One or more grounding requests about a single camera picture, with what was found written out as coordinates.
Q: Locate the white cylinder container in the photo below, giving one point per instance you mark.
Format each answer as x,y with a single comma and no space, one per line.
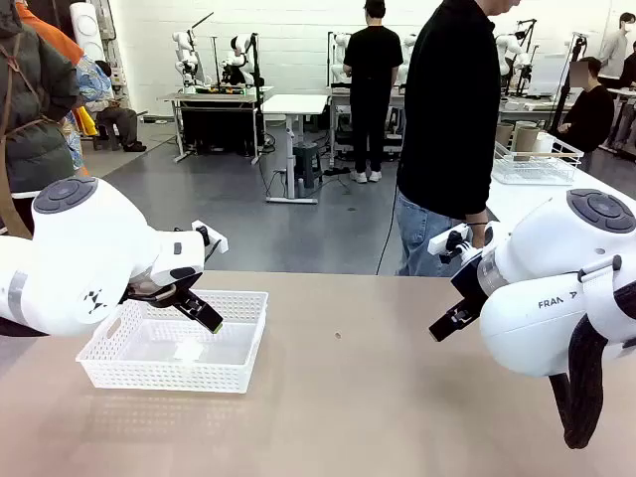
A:
544,143

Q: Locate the mannequin in orange clothes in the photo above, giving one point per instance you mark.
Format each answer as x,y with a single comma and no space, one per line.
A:
59,42

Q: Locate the black tripod stand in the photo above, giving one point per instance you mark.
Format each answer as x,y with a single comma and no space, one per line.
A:
576,59

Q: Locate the grey frame robot desk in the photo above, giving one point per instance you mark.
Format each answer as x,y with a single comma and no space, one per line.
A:
213,97

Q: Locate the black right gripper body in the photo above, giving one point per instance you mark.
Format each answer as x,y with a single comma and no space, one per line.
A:
469,280

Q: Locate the white height-adjustable desk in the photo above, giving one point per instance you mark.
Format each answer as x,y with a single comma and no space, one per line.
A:
293,103

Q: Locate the white perforated plastic basket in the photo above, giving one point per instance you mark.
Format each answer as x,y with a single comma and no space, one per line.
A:
174,378

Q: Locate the white tower air conditioner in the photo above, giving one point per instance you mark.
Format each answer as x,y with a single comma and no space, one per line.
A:
87,25

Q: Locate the person's right hand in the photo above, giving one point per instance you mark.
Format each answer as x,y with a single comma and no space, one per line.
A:
478,236

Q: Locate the person in grey top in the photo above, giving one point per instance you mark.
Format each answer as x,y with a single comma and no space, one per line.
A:
616,49

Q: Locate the white paper label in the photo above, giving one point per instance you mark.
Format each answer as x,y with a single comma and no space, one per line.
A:
188,352

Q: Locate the standing person in black t-shirt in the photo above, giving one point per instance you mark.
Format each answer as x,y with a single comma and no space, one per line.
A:
372,74

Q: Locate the person in green puffer jacket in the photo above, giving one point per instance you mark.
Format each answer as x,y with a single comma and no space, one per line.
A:
35,109

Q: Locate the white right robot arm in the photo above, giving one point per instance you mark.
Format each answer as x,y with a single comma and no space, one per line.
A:
541,278

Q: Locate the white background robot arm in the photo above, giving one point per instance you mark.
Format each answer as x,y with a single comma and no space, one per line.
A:
410,49
239,47
185,64
512,49
340,54

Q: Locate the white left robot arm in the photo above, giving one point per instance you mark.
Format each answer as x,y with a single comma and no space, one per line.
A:
74,248

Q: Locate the seated person with dark trousers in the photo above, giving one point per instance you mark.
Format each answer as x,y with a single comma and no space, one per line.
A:
119,119

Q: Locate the person in black sweater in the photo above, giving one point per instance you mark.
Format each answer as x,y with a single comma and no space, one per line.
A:
447,124

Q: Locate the grey workbench desk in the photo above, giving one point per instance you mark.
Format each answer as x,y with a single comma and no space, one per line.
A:
343,94

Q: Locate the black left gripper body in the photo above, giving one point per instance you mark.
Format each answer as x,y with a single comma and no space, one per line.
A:
154,294

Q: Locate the grey plastic stool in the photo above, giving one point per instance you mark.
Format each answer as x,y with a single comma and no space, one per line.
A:
305,159

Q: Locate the black power strip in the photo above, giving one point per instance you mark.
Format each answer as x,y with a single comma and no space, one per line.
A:
337,170

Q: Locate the black camera frame stand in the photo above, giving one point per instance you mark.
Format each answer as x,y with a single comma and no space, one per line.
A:
256,74

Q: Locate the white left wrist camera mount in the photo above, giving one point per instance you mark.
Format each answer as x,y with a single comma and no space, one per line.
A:
211,238

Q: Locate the seated person in black top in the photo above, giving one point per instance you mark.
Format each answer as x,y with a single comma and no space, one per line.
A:
588,119

